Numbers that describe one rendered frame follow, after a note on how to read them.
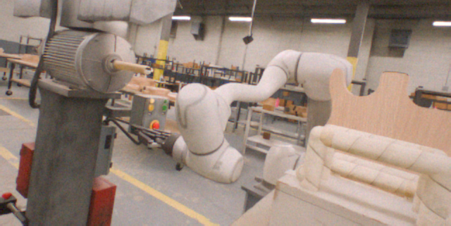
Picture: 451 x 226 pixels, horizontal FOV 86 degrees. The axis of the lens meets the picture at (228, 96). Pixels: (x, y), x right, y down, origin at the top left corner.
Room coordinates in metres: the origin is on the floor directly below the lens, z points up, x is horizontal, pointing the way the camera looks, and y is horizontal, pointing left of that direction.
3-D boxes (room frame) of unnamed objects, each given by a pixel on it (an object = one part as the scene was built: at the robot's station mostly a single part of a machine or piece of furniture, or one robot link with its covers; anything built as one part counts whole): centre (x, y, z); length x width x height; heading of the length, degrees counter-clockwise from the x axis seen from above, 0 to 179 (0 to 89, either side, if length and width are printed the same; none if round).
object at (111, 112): (1.22, 0.49, 1.02); 0.19 x 0.04 x 0.04; 149
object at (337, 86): (0.74, -0.34, 1.32); 0.07 x 0.04 x 0.09; 56
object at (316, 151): (0.42, -0.17, 1.15); 0.03 x 0.03 x 0.09
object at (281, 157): (1.37, -0.37, 0.87); 0.18 x 0.16 x 0.22; 59
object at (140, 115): (1.27, 0.46, 0.99); 0.24 x 0.21 x 0.26; 59
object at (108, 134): (1.27, 0.64, 0.93); 0.15 x 0.10 x 0.55; 59
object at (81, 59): (1.11, 0.65, 1.25); 0.41 x 0.27 x 0.26; 59
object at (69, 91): (1.14, 0.71, 1.11); 0.36 x 0.24 x 0.04; 59
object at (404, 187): (0.51, -0.33, 1.12); 0.20 x 0.03 x 0.03; 56
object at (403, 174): (0.57, -0.37, 1.12); 0.20 x 0.03 x 0.03; 56
